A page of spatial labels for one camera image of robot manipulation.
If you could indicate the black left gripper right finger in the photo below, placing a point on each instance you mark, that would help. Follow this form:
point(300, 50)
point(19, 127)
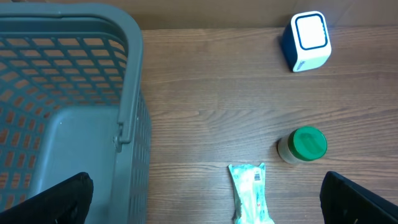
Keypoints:
point(344, 201)

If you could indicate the mint green wipes packet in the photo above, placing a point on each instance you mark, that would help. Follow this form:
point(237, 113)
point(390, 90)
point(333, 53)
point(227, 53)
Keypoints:
point(249, 186)

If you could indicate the white barcode scanner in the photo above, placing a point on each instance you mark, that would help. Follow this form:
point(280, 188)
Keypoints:
point(305, 41)

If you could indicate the green lid jar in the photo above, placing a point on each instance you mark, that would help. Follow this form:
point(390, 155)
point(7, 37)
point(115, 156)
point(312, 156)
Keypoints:
point(304, 144)

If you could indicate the grey plastic mesh basket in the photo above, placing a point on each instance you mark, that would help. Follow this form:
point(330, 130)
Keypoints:
point(71, 102)

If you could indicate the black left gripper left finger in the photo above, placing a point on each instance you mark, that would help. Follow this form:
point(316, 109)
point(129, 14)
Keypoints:
point(64, 203)

